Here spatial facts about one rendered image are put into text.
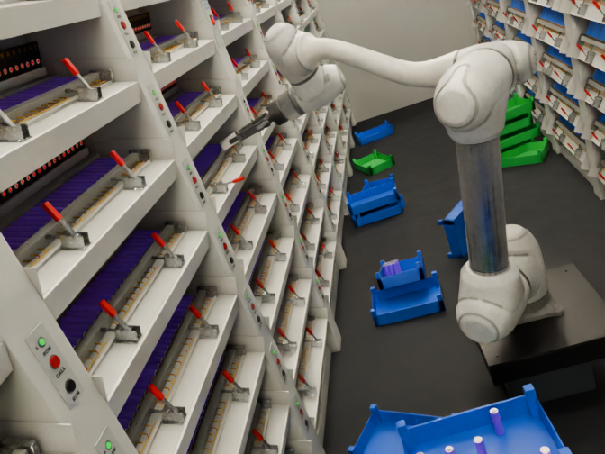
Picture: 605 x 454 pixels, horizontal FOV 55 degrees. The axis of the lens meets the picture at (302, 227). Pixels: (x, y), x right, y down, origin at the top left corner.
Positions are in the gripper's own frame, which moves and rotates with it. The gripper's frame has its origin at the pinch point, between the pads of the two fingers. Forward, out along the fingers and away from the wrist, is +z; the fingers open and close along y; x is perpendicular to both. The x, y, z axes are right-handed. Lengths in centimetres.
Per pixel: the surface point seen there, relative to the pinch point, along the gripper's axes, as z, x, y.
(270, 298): 8, -44, -28
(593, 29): -127, -46, 77
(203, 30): -6.9, 33.1, 17.8
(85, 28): -6, 44, -52
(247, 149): 1.3, -7.3, 12.3
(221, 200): -0.3, -8.1, -33.1
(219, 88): -1.2, 14.8, 15.9
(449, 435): -33, -69, -79
